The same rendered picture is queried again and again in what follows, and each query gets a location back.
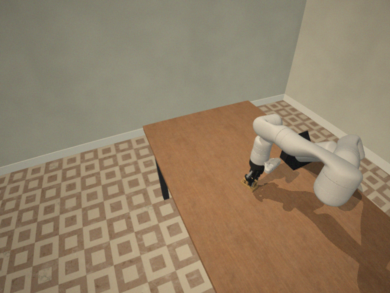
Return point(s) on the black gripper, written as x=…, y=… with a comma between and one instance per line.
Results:
x=254, y=172

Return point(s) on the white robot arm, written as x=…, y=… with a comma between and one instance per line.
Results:
x=340, y=176

